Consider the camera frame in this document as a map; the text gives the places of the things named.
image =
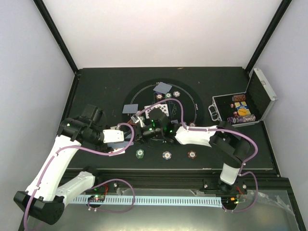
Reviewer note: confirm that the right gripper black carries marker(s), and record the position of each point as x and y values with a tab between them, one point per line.
138	133

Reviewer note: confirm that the face up spades card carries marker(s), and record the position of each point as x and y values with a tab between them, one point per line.
163	107

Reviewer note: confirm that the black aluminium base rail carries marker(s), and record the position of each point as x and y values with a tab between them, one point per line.
205	180

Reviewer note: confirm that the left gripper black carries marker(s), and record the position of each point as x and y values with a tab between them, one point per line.
103	148

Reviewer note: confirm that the red white chip top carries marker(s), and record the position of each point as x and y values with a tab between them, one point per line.
159	96

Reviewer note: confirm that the blue playing card deck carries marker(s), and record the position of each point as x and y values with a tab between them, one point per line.
118	147

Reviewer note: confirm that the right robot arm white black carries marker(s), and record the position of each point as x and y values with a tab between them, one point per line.
224	139

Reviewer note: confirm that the brown chip row in case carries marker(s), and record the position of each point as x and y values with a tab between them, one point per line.
239	98

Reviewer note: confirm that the orange yellow card box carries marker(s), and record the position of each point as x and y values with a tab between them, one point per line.
243	112

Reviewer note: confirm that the green poker chip stack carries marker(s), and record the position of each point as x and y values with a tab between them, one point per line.
139	153

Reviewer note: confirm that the blue card box in case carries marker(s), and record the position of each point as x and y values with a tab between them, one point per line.
241	104

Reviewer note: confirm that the purple chip row in case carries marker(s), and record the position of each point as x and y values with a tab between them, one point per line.
241	119

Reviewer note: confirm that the aluminium poker case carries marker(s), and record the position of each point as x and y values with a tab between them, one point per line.
260	98

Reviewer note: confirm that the face up clubs card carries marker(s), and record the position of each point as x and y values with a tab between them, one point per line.
148	109

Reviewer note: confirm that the white perforated strip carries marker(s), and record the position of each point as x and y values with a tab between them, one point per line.
149	200

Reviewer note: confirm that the brown poker chip stack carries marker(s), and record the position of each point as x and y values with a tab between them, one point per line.
192	154

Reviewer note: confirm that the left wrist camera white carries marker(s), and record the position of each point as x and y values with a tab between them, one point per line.
113	136

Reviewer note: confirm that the round black poker mat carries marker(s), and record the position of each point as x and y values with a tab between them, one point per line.
187	108

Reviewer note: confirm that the blue card top seat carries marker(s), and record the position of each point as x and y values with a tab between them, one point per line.
162	88

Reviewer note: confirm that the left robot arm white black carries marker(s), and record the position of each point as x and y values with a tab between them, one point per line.
44	199

